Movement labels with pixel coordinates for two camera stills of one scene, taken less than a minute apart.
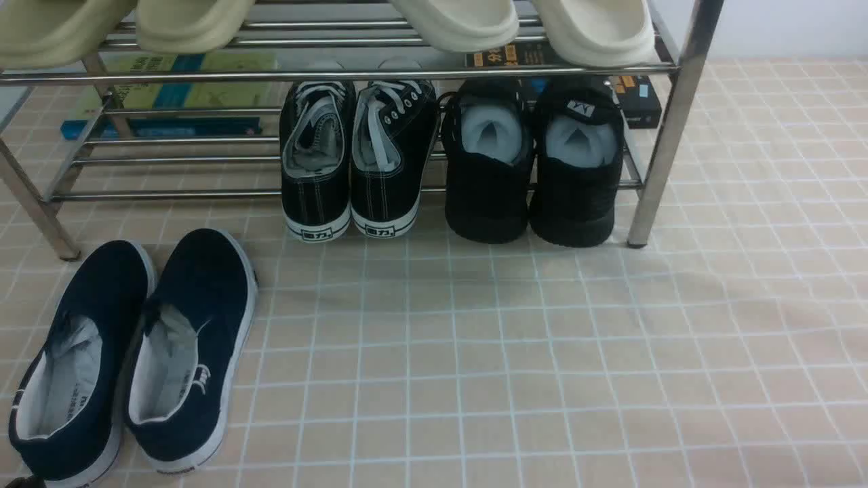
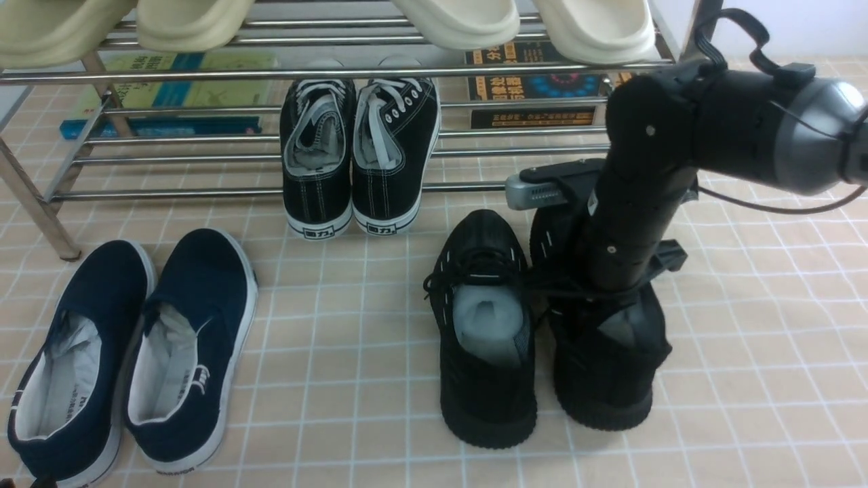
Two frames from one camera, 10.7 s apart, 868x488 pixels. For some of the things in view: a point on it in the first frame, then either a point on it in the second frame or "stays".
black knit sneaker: x=487 y=136 -> x=481 y=293
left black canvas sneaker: x=317 y=135 stays
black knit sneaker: x=580 y=142 -> x=608 y=344
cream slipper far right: x=601 y=33 stays
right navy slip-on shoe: x=187 y=350 stays
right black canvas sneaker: x=394 y=126 stays
